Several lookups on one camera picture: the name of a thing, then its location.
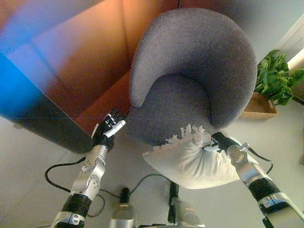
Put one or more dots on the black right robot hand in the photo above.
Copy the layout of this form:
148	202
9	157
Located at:
222	142

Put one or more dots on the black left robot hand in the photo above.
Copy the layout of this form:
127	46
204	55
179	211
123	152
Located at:
105	133

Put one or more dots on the white fringed pillow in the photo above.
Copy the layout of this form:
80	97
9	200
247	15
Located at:
190	164

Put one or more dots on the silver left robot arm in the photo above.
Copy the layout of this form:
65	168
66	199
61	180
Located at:
89	175

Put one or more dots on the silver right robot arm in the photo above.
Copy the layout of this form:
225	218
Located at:
259	178

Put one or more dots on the wooden planter box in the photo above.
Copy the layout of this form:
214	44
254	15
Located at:
259	109

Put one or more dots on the wooden cabinet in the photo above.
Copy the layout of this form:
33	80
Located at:
42	118

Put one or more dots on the grey fabric armchair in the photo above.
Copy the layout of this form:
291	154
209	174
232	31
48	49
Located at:
190	71

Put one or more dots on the silver right robot leg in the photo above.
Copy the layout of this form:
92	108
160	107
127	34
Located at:
183	211

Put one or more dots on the silver robot leg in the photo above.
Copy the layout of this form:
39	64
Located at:
183	211
123	211

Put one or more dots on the silver left robot leg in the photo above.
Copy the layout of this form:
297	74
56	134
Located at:
123	211

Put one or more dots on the green leafy plant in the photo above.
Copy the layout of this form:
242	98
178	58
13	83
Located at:
275	78

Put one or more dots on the white window frame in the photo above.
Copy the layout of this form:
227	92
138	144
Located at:
288	40

